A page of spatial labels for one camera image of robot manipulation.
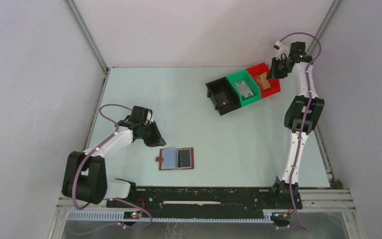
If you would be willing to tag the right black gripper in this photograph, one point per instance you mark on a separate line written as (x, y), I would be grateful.
(273, 73)

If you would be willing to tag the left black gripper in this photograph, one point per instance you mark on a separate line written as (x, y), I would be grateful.
(157, 140)

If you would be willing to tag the brown leather card holder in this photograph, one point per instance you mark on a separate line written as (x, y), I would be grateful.
(168, 159)

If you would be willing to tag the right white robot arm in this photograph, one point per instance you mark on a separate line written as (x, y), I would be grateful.
(302, 116)

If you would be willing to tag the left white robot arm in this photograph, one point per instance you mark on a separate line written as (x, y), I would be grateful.
(85, 177)

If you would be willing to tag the silver card in green bin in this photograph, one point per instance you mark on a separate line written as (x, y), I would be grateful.
(243, 89)

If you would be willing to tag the dark card in black bin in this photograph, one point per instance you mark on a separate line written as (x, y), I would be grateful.
(222, 99)

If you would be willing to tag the red plastic bin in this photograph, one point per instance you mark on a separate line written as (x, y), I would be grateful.
(259, 74)

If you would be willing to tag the green plastic bin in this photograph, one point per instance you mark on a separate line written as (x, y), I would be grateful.
(244, 75)

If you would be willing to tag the black plastic bin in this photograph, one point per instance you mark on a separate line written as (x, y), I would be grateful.
(223, 85)

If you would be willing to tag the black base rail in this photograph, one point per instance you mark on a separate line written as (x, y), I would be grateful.
(208, 202)

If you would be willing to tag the white cable duct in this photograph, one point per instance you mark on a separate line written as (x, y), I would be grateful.
(137, 216)

